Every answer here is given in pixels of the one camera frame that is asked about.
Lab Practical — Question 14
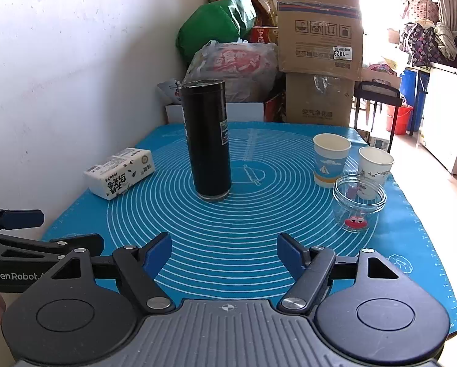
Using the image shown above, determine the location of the blue silicone baking mat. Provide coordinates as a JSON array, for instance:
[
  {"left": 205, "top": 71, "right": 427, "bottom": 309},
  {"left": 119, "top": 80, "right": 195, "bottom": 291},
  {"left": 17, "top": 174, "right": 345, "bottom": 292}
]
[{"left": 42, "top": 121, "right": 457, "bottom": 342}]

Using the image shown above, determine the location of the white floral paper cup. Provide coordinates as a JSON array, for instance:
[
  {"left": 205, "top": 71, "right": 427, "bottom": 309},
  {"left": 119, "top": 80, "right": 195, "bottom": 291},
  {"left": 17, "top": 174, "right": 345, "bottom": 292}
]
[{"left": 356, "top": 146, "right": 395, "bottom": 200}]

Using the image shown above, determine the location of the white chest freezer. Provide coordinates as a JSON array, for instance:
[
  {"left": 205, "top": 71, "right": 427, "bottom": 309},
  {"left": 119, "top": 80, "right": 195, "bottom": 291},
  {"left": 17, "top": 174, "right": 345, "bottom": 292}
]
[{"left": 419, "top": 62, "right": 457, "bottom": 177}]

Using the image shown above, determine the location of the red bucket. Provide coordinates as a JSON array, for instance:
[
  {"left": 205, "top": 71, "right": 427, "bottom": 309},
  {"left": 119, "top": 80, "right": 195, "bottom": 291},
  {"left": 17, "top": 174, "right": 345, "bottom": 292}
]
[{"left": 386, "top": 105, "right": 414, "bottom": 135}]

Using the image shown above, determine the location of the plain brown cardboard box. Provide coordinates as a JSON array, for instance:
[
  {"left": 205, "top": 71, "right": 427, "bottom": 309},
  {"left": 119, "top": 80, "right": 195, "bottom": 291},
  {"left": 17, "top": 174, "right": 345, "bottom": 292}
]
[{"left": 284, "top": 71, "right": 355, "bottom": 127}]

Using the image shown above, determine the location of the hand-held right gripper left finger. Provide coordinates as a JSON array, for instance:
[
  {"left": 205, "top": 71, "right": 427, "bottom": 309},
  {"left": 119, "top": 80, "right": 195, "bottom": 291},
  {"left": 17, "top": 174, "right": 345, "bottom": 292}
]
[{"left": 50, "top": 232, "right": 175, "bottom": 312}]

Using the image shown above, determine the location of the dark floral bag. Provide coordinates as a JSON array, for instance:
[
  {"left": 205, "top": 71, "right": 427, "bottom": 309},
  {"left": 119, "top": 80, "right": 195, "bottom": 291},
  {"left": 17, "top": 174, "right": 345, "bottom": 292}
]
[{"left": 399, "top": 21, "right": 448, "bottom": 68}]

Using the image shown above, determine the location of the blue sailboat paper cup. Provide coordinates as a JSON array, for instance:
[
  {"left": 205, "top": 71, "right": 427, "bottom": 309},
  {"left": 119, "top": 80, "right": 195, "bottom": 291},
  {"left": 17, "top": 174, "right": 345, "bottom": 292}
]
[{"left": 312, "top": 132, "right": 352, "bottom": 188}]

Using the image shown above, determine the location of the clear glass jar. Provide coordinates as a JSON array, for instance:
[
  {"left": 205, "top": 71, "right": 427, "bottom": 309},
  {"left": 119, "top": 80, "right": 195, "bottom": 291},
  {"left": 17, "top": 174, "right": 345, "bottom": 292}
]
[{"left": 332, "top": 174, "right": 387, "bottom": 234}]

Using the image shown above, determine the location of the clear red-print plastic bag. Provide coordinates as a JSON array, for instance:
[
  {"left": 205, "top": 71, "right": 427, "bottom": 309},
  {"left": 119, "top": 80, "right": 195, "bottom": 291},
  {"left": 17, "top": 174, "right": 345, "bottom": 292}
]
[{"left": 182, "top": 40, "right": 279, "bottom": 104}]

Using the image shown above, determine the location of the red gift box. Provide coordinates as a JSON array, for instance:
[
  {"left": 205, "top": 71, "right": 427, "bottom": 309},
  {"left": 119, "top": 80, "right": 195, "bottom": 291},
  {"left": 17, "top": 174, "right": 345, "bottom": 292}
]
[{"left": 250, "top": 26, "right": 279, "bottom": 45}]

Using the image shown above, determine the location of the white tissue pack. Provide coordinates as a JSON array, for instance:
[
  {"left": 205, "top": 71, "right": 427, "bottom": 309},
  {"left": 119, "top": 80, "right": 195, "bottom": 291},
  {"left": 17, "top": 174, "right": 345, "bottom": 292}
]
[{"left": 83, "top": 147, "right": 155, "bottom": 200}]

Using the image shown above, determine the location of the small white plastic bag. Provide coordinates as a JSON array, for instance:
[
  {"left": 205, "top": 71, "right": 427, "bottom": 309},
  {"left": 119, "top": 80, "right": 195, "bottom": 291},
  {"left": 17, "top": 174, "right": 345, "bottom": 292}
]
[{"left": 157, "top": 80, "right": 183, "bottom": 106}]

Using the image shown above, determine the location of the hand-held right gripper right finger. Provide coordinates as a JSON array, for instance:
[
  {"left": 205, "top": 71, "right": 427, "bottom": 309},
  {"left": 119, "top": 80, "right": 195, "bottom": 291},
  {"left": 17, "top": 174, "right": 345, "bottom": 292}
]
[{"left": 276, "top": 232, "right": 405, "bottom": 312}]

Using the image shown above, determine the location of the blue barrel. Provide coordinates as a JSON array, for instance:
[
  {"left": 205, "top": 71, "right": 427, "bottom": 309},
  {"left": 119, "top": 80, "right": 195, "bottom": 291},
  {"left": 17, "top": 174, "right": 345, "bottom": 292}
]
[{"left": 398, "top": 66, "right": 428, "bottom": 131}]

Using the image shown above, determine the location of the green plastic bag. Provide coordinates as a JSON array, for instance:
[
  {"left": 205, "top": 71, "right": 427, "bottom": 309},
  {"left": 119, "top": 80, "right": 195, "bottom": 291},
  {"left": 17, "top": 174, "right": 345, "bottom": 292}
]
[{"left": 175, "top": 0, "right": 258, "bottom": 64}]

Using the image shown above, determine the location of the black tall tumbler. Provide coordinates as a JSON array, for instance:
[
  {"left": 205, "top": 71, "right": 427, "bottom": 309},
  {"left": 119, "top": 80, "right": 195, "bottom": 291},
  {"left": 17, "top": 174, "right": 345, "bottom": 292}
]
[{"left": 176, "top": 79, "right": 234, "bottom": 202}]

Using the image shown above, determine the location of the small white carton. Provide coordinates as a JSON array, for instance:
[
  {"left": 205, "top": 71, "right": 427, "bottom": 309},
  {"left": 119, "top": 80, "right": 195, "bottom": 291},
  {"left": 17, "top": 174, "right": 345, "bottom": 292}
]
[{"left": 368, "top": 135, "right": 390, "bottom": 153}]

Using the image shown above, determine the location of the black hand truck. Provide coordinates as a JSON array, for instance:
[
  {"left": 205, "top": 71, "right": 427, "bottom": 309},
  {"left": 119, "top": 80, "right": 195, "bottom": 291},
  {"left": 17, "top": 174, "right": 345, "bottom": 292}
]
[{"left": 352, "top": 81, "right": 403, "bottom": 154}]

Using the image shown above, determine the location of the large taped cardboard box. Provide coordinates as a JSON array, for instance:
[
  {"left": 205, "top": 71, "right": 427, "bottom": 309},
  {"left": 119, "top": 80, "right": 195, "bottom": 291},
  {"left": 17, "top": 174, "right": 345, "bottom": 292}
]
[{"left": 275, "top": 0, "right": 364, "bottom": 82}]

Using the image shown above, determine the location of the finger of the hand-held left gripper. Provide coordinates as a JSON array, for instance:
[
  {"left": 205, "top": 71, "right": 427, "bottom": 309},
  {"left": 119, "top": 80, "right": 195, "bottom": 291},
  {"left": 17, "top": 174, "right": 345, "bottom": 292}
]
[
  {"left": 0, "top": 232, "right": 105, "bottom": 264},
  {"left": 0, "top": 206, "right": 45, "bottom": 232}
]

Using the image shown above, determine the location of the red carton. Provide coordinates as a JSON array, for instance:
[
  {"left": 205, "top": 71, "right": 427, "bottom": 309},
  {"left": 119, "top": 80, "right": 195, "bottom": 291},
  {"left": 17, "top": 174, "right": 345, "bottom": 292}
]
[{"left": 264, "top": 92, "right": 287, "bottom": 123}]

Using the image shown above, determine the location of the pink patterned bag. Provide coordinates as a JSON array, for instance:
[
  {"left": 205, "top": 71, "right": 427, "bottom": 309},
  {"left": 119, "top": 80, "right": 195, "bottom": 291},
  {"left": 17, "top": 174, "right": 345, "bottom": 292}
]
[{"left": 402, "top": 0, "right": 442, "bottom": 24}]

